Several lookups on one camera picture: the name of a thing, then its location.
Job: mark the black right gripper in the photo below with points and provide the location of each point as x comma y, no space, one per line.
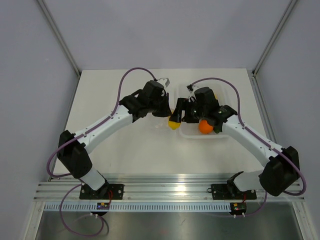
176,116

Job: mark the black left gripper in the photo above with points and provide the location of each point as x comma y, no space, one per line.
166,111

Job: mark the yellow lemon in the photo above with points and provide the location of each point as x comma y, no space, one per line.
174,125

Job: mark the clear zip top bag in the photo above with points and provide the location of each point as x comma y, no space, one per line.
160,124

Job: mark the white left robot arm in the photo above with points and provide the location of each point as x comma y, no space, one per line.
75,148

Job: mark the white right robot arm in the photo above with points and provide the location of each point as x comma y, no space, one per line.
280,165

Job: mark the white perforated plastic basket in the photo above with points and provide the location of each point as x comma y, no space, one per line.
191,130

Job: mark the orange fruit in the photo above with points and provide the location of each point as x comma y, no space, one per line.
204,127

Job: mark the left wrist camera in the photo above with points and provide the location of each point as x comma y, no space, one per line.
164,81

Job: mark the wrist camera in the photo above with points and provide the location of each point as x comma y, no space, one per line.
164,81
192,89

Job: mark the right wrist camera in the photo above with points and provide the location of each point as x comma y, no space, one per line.
192,89

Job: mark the aluminium front rail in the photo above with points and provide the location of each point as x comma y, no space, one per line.
141,188

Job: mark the left aluminium frame post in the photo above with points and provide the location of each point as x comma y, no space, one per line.
58,36

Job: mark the aluminium frame post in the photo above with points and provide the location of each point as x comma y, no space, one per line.
292,4
58,36

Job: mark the right aluminium frame post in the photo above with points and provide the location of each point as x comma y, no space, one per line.
292,4

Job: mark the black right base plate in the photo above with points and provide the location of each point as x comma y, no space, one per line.
224,191

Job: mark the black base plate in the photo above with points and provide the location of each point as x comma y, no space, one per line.
224,191
106,192

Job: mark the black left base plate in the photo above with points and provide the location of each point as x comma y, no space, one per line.
106,192

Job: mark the white slotted cable duct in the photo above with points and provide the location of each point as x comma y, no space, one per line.
214,207

